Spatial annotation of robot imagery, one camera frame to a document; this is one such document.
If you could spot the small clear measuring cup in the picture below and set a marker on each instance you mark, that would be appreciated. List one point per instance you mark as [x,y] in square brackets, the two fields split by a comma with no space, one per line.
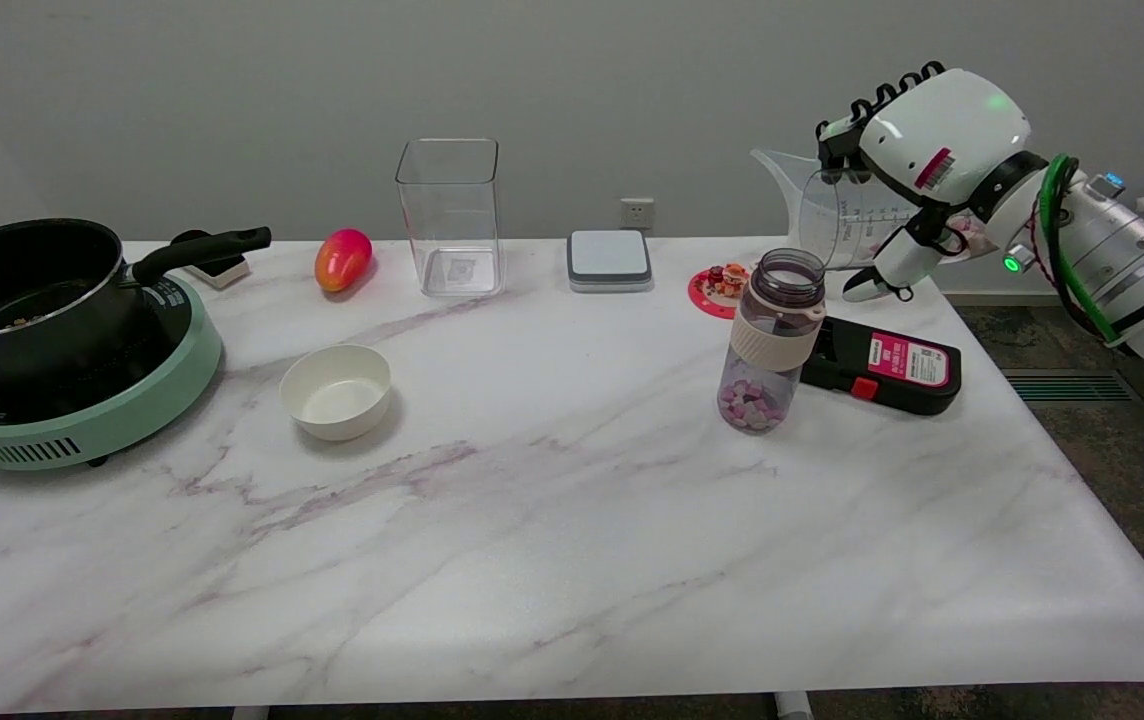
[852,225]

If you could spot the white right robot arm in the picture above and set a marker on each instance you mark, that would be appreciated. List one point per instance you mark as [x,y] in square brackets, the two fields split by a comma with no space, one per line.
[1132,250]

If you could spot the clear square plastic container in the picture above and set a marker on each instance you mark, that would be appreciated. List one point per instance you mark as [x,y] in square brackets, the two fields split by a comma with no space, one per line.
[450,230]

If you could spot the floor vent grille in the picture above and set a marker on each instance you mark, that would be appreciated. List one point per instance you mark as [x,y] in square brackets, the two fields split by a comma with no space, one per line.
[1072,390]

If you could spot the red round coaster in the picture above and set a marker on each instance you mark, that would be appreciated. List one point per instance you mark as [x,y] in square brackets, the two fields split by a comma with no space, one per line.
[704,298]

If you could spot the clear bottle with beige sleeve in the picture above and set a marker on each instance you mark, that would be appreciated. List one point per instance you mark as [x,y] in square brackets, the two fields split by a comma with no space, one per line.
[777,335]

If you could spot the white table leg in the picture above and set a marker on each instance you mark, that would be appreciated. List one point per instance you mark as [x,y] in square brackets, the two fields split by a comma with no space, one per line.
[792,706]
[250,714]

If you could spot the red yellow mango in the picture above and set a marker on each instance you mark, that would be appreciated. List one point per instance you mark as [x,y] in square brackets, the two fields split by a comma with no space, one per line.
[342,260]

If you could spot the pink white candy pieces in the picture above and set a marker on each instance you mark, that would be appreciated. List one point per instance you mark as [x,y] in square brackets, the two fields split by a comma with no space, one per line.
[972,235]
[752,405]

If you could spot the white wall socket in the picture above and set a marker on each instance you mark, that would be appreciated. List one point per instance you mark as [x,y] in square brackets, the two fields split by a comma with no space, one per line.
[637,213]

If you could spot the black device with red label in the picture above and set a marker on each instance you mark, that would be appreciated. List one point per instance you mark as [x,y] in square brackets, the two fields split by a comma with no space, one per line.
[907,360]

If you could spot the large translucent measuring jug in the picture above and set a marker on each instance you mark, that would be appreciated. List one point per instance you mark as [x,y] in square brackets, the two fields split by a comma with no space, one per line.
[782,180]

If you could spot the small white black object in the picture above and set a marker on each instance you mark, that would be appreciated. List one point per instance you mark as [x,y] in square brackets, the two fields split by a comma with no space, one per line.
[222,273]

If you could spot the white ceramic bowl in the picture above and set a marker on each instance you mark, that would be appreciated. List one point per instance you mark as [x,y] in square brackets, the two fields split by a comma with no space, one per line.
[335,395]

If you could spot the green induction cooker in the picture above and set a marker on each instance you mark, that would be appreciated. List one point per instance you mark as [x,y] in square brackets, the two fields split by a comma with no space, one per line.
[82,425]

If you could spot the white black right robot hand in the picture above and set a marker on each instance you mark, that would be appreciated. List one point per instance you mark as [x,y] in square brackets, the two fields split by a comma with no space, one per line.
[952,130]

